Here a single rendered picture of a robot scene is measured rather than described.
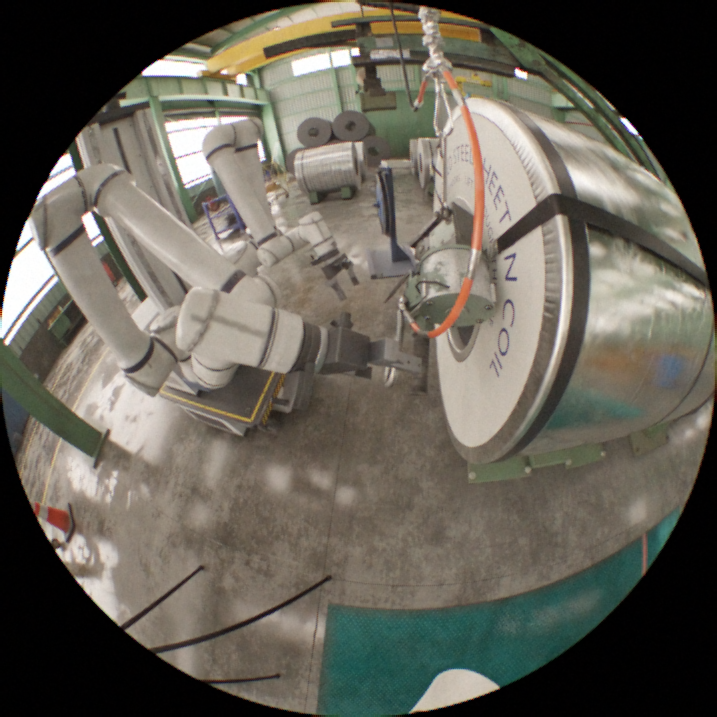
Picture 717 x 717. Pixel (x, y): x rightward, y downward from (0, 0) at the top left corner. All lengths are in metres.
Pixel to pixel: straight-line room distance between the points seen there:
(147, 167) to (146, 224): 0.70
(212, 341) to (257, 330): 0.06
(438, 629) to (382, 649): 0.27
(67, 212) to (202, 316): 0.50
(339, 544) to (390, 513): 0.29
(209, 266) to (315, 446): 1.09
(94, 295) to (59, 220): 0.22
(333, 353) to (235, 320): 0.13
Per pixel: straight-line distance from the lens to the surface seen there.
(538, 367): 0.38
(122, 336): 0.80
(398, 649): 1.40
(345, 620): 1.34
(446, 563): 1.27
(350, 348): 0.32
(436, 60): 0.50
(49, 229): 0.69
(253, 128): 1.16
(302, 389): 0.32
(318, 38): 1.52
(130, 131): 1.29
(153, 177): 1.22
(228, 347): 0.30
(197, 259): 0.50
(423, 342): 0.51
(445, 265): 0.44
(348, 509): 1.25
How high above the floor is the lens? 1.23
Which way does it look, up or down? 50 degrees down
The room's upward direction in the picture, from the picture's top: 11 degrees counter-clockwise
